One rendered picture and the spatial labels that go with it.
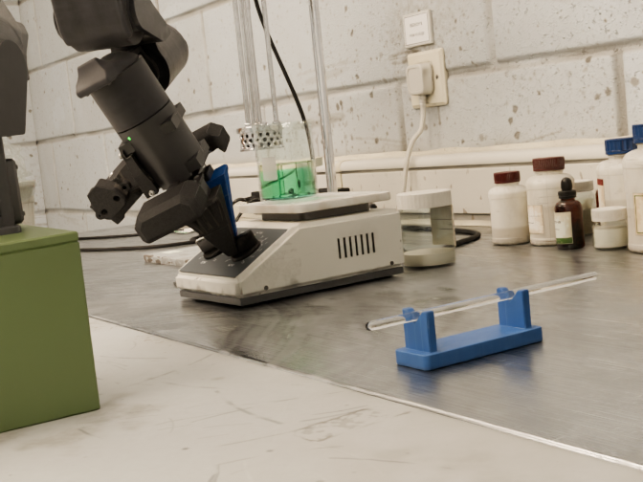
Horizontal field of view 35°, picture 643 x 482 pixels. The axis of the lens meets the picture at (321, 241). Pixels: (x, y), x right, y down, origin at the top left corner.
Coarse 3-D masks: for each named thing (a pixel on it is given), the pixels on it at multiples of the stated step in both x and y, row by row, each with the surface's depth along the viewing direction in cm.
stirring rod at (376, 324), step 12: (576, 276) 71; (588, 276) 71; (528, 288) 68; (540, 288) 69; (552, 288) 69; (468, 300) 65; (480, 300) 66; (492, 300) 66; (420, 312) 63; (444, 312) 64; (372, 324) 61; (384, 324) 62; (396, 324) 62
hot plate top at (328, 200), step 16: (336, 192) 110; (352, 192) 106; (368, 192) 103; (384, 192) 102; (240, 208) 105; (256, 208) 102; (272, 208) 100; (288, 208) 97; (304, 208) 97; (320, 208) 98
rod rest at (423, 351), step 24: (504, 288) 68; (408, 312) 64; (432, 312) 63; (504, 312) 68; (528, 312) 67; (408, 336) 64; (432, 336) 63; (456, 336) 67; (480, 336) 66; (504, 336) 65; (528, 336) 66; (408, 360) 63; (432, 360) 62; (456, 360) 63
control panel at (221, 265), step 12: (240, 228) 103; (252, 228) 101; (264, 240) 97; (276, 240) 95; (192, 264) 102; (204, 264) 100; (216, 264) 98; (228, 264) 96; (240, 264) 95; (228, 276) 94
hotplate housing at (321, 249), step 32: (256, 224) 102; (288, 224) 98; (320, 224) 98; (352, 224) 99; (384, 224) 101; (288, 256) 95; (320, 256) 97; (352, 256) 99; (384, 256) 102; (192, 288) 100; (224, 288) 94; (256, 288) 93; (288, 288) 96; (320, 288) 98
